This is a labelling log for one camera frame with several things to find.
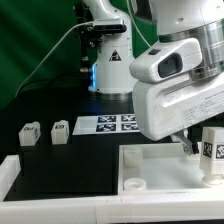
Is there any white left obstacle wall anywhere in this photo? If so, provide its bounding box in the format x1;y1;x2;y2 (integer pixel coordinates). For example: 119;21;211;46
0;155;21;202

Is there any white cable right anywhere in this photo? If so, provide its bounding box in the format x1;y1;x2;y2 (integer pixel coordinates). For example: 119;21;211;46
125;0;152;49

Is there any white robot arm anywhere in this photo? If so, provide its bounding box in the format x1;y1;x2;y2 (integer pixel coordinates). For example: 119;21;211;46
83;0;224;155

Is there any white obstacle wall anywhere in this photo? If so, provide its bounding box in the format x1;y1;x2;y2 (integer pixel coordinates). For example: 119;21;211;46
0;155;21;202
0;191;224;224

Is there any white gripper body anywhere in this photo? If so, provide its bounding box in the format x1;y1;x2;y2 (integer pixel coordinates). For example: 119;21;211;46
133;78;224;141

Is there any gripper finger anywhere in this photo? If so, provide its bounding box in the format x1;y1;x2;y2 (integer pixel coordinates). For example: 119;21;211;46
171;129;199;156

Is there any white marker sheet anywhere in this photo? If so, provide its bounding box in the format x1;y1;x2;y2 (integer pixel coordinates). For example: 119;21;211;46
73;114;139;135

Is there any white cable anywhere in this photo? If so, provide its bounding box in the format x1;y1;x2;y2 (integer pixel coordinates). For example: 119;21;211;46
125;0;152;49
14;21;95;98

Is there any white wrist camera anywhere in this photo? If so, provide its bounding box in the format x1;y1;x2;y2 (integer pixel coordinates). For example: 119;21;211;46
130;38;202;83

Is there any black camera on stand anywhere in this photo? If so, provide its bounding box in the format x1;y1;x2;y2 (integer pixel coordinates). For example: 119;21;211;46
87;19;126;34

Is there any white front obstacle wall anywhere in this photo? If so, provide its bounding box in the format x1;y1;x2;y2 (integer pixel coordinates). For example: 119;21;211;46
0;191;224;224

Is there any white square table top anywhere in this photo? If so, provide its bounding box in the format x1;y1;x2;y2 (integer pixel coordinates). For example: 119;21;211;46
118;143;224;200

